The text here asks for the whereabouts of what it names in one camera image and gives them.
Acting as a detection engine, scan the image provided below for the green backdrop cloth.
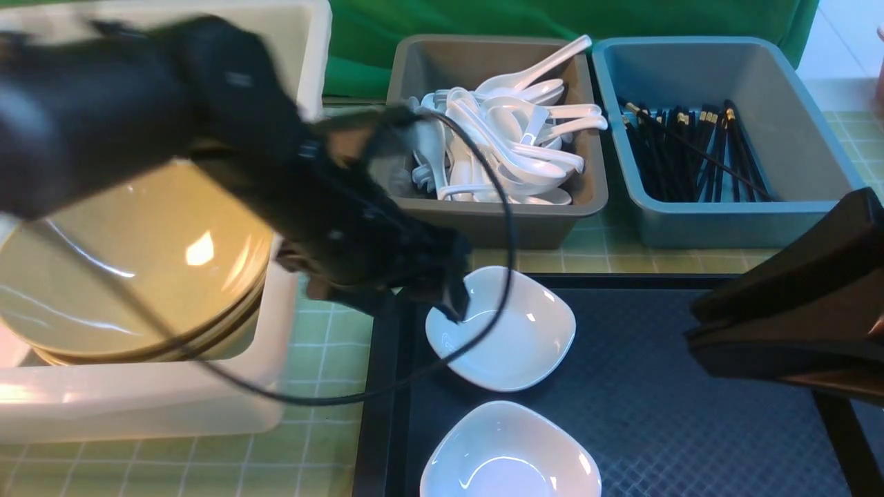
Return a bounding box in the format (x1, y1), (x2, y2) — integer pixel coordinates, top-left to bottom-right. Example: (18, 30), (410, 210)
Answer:
(323, 1), (818, 99)

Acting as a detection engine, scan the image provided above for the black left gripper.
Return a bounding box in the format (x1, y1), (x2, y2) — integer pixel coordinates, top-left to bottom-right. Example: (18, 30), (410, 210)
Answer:
(262, 138), (472, 324)

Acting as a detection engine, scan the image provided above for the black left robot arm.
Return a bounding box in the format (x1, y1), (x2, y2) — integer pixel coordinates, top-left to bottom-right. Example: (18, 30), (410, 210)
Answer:
(1, 15), (470, 323)

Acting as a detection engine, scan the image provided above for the pile of white spoons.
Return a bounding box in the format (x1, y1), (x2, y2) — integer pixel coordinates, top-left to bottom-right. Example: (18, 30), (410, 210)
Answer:
(407, 79), (608, 206)

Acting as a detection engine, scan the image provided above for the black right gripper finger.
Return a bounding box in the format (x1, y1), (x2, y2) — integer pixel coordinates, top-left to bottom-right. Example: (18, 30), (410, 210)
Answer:
(686, 188), (883, 406)

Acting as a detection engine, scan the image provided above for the tan noodle bowl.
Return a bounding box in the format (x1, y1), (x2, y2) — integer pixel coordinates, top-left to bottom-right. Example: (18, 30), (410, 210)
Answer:
(1, 161), (273, 359)

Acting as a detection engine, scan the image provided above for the blue plastic chopstick bin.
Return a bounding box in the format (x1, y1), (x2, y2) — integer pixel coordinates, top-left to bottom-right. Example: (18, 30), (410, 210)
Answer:
(591, 37), (864, 249)

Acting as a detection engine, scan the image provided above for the white spoon sticking out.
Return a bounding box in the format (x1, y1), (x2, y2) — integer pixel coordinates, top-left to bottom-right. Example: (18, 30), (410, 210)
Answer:
(475, 35), (593, 95)

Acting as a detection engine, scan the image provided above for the pile of black chopsticks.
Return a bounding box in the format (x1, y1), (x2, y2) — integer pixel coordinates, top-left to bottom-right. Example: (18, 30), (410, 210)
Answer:
(617, 97), (780, 202)

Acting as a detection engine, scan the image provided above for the tan bowl in tub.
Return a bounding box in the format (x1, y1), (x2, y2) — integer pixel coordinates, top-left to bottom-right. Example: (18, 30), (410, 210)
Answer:
(32, 273), (267, 366)

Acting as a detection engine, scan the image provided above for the black left camera cable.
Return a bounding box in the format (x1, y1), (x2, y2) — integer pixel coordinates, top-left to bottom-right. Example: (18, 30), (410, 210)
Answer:
(28, 107), (517, 407)

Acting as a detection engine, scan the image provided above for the white square dish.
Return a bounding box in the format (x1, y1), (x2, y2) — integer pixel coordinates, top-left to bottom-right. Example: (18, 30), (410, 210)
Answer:
(419, 400), (602, 496)
(424, 266), (577, 393)

